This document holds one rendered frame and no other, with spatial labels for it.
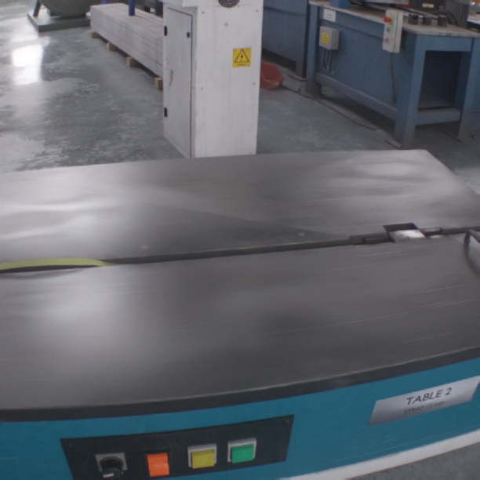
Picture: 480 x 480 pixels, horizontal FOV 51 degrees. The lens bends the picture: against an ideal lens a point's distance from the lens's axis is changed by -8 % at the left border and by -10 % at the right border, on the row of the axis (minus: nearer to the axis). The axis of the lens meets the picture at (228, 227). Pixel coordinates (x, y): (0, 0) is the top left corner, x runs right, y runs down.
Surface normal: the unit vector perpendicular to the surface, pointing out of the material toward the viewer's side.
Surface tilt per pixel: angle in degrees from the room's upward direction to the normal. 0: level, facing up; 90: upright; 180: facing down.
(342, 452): 90
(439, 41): 90
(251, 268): 0
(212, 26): 90
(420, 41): 90
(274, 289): 0
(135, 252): 0
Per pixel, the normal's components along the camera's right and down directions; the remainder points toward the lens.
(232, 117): 0.43, 0.47
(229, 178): 0.03, -0.86
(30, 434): 0.20, 0.50
